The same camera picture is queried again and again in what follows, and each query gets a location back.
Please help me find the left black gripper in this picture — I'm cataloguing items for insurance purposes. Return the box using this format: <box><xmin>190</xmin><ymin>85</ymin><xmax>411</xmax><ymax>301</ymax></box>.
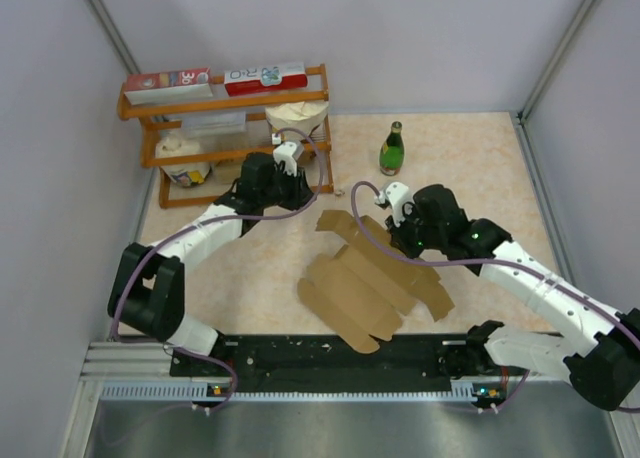
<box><xmin>259</xmin><ymin>162</ymin><xmax>316</xmax><ymax>211</ymax></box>

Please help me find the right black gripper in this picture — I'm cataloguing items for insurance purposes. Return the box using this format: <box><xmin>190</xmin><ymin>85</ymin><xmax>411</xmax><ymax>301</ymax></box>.
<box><xmin>385</xmin><ymin>202</ymin><xmax>445</xmax><ymax>261</ymax></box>

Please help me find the brown cardboard box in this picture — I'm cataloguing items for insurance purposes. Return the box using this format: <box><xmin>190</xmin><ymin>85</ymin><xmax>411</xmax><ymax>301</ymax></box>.
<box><xmin>297</xmin><ymin>210</ymin><xmax>454</xmax><ymax>354</ymax></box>

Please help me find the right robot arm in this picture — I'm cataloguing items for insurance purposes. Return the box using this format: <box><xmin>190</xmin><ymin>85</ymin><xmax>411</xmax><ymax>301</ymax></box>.
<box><xmin>376</xmin><ymin>182</ymin><xmax>639</xmax><ymax>411</ymax></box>

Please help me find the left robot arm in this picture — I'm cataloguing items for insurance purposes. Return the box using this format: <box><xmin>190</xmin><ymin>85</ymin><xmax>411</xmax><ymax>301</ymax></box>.
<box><xmin>107</xmin><ymin>146</ymin><xmax>317</xmax><ymax>375</ymax></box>

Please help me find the clear plastic box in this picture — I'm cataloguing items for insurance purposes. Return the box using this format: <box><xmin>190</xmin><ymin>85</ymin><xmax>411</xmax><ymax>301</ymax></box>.
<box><xmin>181</xmin><ymin>112</ymin><xmax>247</xmax><ymax>138</ymax></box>

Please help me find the tan block on shelf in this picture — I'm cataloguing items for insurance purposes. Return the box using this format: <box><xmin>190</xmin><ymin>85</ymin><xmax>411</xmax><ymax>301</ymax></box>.
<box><xmin>212</xmin><ymin>158</ymin><xmax>244</xmax><ymax>185</ymax></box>

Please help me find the white bag upper shelf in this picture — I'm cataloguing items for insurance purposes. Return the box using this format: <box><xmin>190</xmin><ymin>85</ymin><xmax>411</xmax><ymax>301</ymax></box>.
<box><xmin>265</xmin><ymin>101</ymin><xmax>329</xmax><ymax>145</ymax></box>

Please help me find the white bag shelf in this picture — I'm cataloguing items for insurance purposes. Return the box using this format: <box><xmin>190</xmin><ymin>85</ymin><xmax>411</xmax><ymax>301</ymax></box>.
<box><xmin>154</xmin><ymin>130</ymin><xmax>213</xmax><ymax>190</ymax></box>
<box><xmin>265</xmin><ymin>101</ymin><xmax>329</xmax><ymax>145</ymax></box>

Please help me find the green glass bottle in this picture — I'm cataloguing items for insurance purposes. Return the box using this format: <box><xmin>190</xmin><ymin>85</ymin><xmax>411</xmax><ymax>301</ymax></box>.
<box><xmin>379</xmin><ymin>121</ymin><xmax>405</xmax><ymax>176</ymax></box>

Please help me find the orange wooden shelf rack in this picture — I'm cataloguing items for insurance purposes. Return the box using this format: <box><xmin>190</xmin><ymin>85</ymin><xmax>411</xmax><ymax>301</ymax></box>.
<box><xmin>117</xmin><ymin>63</ymin><xmax>335</xmax><ymax>209</ymax></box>

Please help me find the white bag lower shelf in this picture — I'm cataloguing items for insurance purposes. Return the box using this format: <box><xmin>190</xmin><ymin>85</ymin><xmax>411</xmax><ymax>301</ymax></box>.
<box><xmin>154</xmin><ymin>130</ymin><xmax>213</xmax><ymax>190</ymax></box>

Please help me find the red white carton right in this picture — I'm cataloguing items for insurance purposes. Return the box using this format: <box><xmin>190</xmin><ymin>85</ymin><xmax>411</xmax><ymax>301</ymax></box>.
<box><xmin>223</xmin><ymin>62</ymin><xmax>308</xmax><ymax>97</ymax></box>

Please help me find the red white carton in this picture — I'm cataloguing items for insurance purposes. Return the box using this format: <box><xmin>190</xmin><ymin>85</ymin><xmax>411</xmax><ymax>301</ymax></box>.
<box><xmin>223</xmin><ymin>62</ymin><xmax>308</xmax><ymax>97</ymax></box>
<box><xmin>123</xmin><ymin>68</ymin><xmax>214</xmax><ymax>105</ymax></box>

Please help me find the red white carton left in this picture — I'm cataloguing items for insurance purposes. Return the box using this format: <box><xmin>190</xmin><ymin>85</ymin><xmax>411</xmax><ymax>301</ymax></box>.
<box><xmin>123</xmin><ymin>68</ymin><xmax>214</xmax><ymax>105</ymax></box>

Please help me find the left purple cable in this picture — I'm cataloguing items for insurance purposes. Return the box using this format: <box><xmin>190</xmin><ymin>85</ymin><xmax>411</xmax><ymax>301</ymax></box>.
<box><xmin>108</xmin><ymin>126</ymin><xmax>324</xmax><ymax>414</ymax></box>

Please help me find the purple cable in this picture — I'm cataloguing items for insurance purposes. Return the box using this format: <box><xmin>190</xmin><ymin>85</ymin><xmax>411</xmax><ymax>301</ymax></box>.
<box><xmin>349</xmin><ymin>180</ymin><xmax>640</xmax><ymax>413</ymax></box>
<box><xmin>108</xmin><ymin>126</ymin><xmax>324</xmax><ymax>414</ymax></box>

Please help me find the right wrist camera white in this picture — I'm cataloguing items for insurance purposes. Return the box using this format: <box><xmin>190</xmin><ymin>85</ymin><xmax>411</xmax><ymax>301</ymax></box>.
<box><xmin>374</xmin><ymin>181</ymin><xmax>413</xmax><ymax>231</ymax></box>

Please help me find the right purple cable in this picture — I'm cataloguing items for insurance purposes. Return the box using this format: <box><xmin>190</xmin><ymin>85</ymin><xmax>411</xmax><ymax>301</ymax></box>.
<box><xmin>349</xmin><ymin>180</ymin><xmax>640</xmax><ymax>413</ymax></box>

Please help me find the grey slotted cable duct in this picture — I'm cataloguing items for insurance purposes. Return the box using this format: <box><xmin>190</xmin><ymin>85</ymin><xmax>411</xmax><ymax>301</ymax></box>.
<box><xmin>100</xmin><ymin>381</ymin><xmax>504</xmax><ymax>403</ymax></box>

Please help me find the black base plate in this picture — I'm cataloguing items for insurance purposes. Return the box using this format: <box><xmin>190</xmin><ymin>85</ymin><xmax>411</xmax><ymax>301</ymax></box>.
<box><xmin>169</xmin><ymin>333</ymin><xmax>529</xmax><ymax>393</ymax></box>

